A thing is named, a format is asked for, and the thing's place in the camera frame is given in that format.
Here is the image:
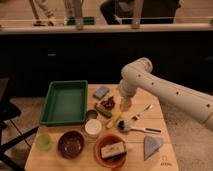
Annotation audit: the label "yellow banana toy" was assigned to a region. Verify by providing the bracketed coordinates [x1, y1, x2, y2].
[106, 113, 121, 129]

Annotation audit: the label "purple bowl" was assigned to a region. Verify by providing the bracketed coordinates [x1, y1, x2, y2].
[57, 131, 84, 159]

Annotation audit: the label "black chair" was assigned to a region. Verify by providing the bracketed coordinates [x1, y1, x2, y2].
[0, 78, 38, 171]

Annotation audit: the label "green cucumber toy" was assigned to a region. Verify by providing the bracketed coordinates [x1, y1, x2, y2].
[94, 103, 112, 118]

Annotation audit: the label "small dark metal cup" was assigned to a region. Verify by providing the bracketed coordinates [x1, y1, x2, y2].
[86, 109, 98, 120]

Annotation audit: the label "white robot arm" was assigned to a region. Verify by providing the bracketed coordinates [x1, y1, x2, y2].
[118, 57, 213, 132]

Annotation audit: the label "blue sponge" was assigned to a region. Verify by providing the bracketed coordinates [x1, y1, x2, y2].
[93, 86, 109, 100]

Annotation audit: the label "green plastic tray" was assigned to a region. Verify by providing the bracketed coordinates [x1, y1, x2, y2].
[40, 80, 88, 126]

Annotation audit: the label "white round container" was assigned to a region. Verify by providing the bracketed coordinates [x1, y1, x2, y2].
[84, 119, 102, 138]

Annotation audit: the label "light green cup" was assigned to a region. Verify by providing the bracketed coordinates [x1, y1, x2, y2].
[36, 134, 51, 150]

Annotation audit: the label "silver fork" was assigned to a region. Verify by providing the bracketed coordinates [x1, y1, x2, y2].
[131, 104, 152, 121]

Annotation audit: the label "orange bowl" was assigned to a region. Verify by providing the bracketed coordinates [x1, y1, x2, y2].
[94, 134, 127, 169]

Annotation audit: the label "black bristle brush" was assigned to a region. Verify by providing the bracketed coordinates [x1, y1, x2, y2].
[118, 120, 161, 133]

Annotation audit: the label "grey folded cloth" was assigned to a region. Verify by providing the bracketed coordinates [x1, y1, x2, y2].
[144, 136, 164, 160]

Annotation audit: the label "brown pretzel toy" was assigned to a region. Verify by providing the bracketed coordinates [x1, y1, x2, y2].
[101, 96, 115, 110]

